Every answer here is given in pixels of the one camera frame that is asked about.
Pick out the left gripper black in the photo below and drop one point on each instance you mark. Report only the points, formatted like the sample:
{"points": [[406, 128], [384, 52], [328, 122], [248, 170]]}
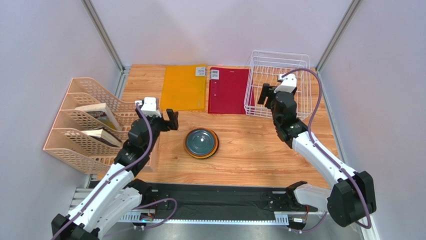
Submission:
{"points": [[173, 117]]}

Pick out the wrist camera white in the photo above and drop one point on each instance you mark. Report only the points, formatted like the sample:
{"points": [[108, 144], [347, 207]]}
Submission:
{"points": [[288, 83], [148, 107]]}

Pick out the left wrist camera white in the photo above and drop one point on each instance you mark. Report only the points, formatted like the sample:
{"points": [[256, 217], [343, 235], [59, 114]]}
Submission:
{"points": [[148, 107]]}

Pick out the orange plate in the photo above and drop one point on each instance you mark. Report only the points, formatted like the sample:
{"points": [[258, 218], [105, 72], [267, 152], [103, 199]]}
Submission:
{"points": [[217, 146]]}

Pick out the white wire dish rack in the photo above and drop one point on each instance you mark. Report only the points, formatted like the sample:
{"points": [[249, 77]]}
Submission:
{"points": [[271, 67]]}

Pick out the upper book in rack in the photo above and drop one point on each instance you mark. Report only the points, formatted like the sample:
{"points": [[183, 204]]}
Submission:
{"points": [[102, 113]]}

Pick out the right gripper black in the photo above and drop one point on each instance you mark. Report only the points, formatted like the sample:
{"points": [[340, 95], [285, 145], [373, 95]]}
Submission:
{"points": [[270, 94]]}

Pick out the lower book in rack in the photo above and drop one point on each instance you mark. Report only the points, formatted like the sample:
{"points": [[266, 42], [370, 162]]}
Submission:
{"points": [[104, 136]]}

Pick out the black base mat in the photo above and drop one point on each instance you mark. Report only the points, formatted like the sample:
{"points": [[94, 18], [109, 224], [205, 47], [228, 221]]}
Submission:
{"points": [[217, 202]]}

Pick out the pink magazine file rack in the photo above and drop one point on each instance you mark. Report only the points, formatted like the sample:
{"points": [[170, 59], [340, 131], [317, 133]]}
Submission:
{"points": [[67, 140]]}

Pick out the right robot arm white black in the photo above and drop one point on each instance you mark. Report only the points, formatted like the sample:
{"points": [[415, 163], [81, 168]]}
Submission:
{"points": [[326, 159]]}

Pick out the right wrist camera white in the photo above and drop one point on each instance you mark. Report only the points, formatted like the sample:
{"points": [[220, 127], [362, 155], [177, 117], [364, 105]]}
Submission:
{"points": [[288, 83]]}

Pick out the dark grey plate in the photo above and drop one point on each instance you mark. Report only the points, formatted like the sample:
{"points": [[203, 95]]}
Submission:
{"points": [[200, 142]]}

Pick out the orange file folder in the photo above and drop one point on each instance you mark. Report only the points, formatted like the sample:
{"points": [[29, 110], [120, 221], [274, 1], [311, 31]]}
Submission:
{"points": [[184, 88]]}

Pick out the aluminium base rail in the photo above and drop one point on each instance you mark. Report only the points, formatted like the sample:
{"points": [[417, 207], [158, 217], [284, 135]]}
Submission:
{"points": [[151, 205]]}

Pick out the book in rack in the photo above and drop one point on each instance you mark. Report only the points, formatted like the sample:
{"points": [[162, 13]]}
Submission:
{"points": [[102, 113], [104, 136]]}

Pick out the red file folder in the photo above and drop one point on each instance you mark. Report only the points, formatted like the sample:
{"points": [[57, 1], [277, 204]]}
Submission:
{"points": [[227, 90]]}

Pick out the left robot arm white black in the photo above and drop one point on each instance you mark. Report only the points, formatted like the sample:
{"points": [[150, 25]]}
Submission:
{"points": [[119, 191]]}

